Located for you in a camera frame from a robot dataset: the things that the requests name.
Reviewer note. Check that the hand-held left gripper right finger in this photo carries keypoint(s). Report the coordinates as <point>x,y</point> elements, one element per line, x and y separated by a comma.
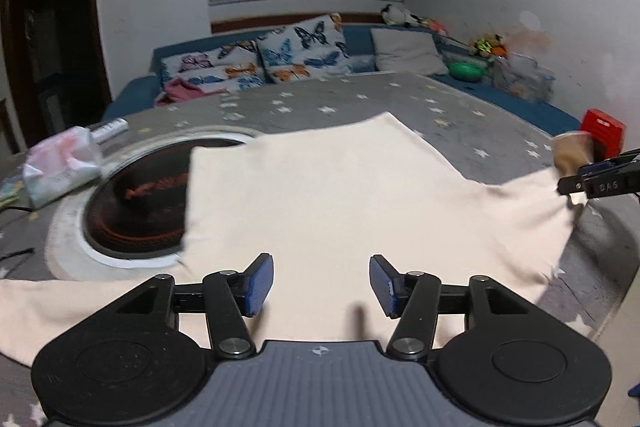
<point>382,287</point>

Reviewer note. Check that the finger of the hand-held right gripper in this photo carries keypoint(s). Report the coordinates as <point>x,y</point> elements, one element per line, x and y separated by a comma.
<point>595,167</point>
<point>600,186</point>

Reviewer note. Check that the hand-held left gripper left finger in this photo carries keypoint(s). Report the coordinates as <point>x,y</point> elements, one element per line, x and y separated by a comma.
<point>260,283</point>

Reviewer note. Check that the cream cloth garment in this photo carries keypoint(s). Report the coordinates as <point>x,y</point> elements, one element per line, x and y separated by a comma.
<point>325,187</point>

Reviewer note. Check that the tan blurry object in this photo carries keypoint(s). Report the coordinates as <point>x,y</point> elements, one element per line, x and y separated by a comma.
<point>572,151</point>

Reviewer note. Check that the red box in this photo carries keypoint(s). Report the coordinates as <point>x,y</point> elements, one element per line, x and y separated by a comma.
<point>605,129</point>

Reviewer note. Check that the clear plastic bag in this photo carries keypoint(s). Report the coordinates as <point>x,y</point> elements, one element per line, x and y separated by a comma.
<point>522,77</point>

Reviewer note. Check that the round dark table heater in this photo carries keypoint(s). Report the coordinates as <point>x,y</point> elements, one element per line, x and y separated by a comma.
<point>140,207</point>

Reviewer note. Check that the green round toy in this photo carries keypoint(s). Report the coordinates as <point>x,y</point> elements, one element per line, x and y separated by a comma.
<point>466,71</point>

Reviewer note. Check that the yellow green toy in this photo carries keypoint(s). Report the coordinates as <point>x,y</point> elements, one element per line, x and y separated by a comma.
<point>487,46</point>

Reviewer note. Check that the pink cloth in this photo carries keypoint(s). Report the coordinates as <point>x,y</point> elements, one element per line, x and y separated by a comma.
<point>182,91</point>

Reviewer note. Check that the orange plush toy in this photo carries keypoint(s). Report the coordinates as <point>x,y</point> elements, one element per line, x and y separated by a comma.
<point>436,27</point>

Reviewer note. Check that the silver tube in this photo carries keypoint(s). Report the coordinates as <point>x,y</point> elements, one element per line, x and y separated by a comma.
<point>107,130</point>

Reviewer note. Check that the grey pillow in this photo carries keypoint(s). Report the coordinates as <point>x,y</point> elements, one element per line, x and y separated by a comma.
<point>407,52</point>

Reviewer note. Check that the long butterfly print pillow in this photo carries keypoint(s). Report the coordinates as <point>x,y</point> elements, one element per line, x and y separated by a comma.
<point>215,67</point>

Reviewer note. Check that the pink white plastic packet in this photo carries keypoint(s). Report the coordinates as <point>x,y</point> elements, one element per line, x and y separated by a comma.
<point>62,167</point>

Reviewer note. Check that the large butterfly print pillow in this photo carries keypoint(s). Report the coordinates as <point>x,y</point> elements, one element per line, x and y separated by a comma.
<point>302,49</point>

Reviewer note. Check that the blue sofa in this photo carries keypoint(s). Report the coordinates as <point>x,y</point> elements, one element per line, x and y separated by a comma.
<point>360,39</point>

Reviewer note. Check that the white black plush toy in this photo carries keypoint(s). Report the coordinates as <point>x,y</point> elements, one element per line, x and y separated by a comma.
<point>397,14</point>

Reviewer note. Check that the brown wooden board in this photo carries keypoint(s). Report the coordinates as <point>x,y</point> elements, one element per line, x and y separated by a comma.
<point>250,23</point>

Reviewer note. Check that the dark brown door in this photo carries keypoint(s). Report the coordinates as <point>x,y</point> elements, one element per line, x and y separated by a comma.
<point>50,32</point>

